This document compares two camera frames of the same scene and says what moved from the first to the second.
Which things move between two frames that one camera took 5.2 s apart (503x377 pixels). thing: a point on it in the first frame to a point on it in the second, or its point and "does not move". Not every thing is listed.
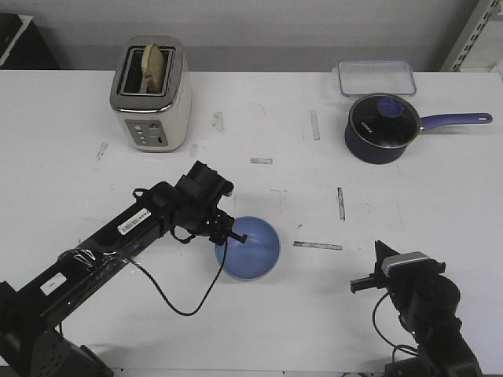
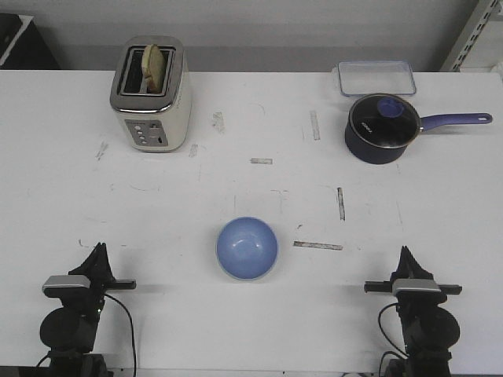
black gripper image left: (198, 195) to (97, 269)
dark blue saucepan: (381, 127) does not move
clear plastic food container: (376, 78) does not move
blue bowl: (257, 258) does not move
